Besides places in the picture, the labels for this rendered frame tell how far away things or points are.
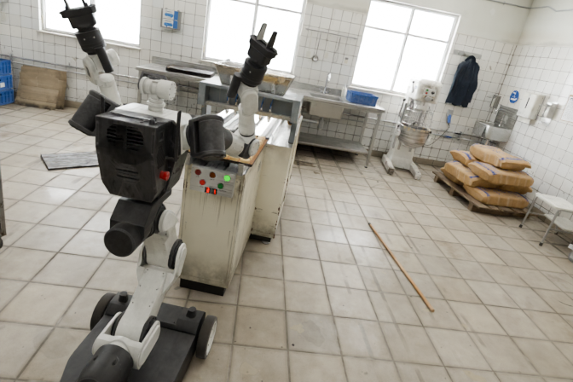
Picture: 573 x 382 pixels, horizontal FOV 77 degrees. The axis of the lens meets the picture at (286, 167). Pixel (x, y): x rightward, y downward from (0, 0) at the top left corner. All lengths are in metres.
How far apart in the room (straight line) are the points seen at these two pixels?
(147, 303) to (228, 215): 0.63
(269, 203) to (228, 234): 0.71
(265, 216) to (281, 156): 0.50
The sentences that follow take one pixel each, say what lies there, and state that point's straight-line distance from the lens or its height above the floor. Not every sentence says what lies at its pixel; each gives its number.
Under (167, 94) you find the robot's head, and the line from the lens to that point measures 1.35.
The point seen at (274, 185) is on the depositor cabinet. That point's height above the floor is 0.53.
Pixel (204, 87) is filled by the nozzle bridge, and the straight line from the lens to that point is 2.65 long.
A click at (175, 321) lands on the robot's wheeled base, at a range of 1.99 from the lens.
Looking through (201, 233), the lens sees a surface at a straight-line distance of 2.19.
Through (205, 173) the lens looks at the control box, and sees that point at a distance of 2.00.
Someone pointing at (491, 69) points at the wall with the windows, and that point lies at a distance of 6.69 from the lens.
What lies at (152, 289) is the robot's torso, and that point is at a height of 0.42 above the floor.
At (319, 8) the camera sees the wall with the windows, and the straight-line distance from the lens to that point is 5.76.
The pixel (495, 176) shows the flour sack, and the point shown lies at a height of 0.48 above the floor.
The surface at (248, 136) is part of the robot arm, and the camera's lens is 1.55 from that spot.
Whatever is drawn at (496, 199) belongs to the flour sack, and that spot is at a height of 0.20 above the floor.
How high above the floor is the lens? 1.56
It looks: 19 degrees down
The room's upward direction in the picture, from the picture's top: 11 degrees clockwise
